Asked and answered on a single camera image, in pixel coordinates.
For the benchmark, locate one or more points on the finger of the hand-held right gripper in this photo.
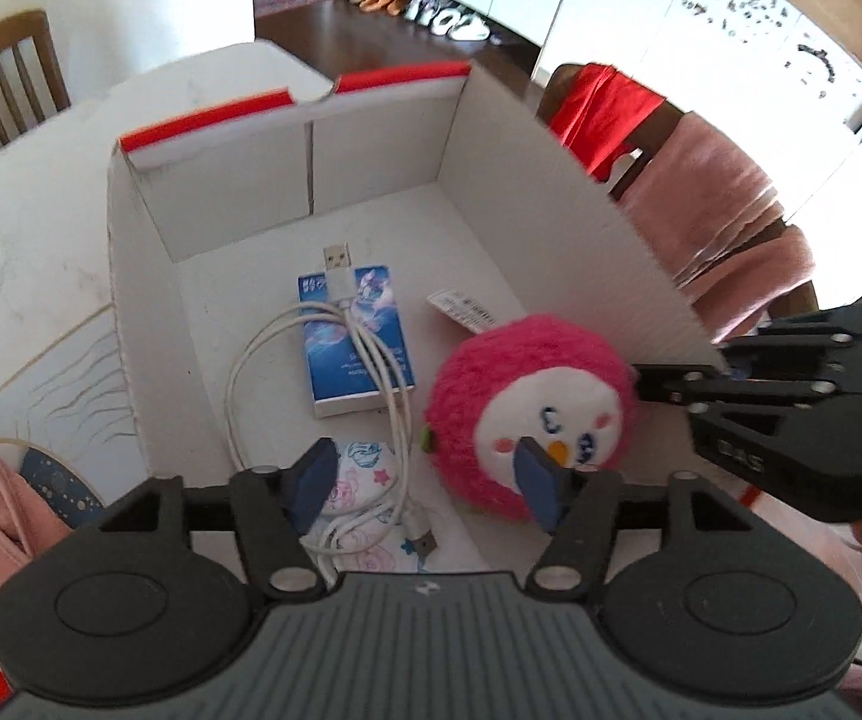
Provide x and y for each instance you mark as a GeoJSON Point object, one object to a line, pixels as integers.
{"type": "Point", "coordinates": [836, 337]}
{"type": "Point", "coordinates": [716, 388]}

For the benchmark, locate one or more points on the wooden slatted chair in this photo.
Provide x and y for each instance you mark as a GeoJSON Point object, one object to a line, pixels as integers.
{"type": "Point", "coordinates": [3, 34]}

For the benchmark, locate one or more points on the red garment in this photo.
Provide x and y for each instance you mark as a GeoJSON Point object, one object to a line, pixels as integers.
{"type": "Point", "coordinates": [603, 112]}

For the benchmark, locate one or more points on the pink fringed scarf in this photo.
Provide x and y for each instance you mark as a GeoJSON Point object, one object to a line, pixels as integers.
{"type": "Point", "coordinates": [716, 195]}

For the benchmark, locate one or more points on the row of shoes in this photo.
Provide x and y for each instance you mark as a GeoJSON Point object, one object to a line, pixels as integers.
{"type": "Point", "coordinates": [446, 19]}

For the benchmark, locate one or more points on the printed table mat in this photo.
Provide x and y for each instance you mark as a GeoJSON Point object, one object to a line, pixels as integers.
{"type": "Point", "coordinates": [63, 390]}

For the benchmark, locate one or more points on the small blue carton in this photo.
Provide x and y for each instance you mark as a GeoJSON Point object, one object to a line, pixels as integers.
{"type": "Point", "coordinates": [333, 360]}

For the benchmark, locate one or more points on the white cardboard box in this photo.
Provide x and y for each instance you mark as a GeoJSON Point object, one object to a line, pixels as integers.
{"type": "Point", "coordinates": [431, 240]}

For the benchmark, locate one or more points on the pink plush toy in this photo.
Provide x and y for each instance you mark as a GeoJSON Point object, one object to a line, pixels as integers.
{"type": "Point", "coordinates": [543, 360]}

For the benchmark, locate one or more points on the white fridge with magnets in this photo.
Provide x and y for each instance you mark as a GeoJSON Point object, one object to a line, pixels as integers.
{"type": "Point", "coordinates": [739, 37]}

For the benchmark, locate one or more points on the white printed pouch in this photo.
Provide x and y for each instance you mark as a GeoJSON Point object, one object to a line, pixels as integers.
{"type": "Point", "coordinates": [360, 459]}

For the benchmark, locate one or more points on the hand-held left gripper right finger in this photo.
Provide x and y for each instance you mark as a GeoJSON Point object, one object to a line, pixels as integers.
{"type": "Point", "coordinates": [540, 484]}

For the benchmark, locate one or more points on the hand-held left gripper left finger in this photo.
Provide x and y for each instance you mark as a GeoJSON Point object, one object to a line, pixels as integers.
{"type": "Point", "coordinates": [311, 480]}

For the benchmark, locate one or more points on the dark wooden chair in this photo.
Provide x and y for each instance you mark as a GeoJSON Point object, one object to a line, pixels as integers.
{"type": "Point", "coordinates": [669, 127]}

